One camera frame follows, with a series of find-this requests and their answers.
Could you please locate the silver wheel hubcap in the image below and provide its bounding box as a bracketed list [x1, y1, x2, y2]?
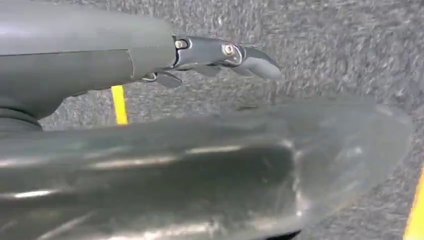
[0, 94, 415, 240]

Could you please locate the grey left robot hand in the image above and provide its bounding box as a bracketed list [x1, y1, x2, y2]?
[0, 0, 282, 121]

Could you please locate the black robot leg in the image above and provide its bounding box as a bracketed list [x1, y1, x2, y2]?
[264, 230, 302, 240]

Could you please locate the yellow floor tape square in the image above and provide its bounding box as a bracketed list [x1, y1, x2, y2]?
[110, 85, 424, 240]

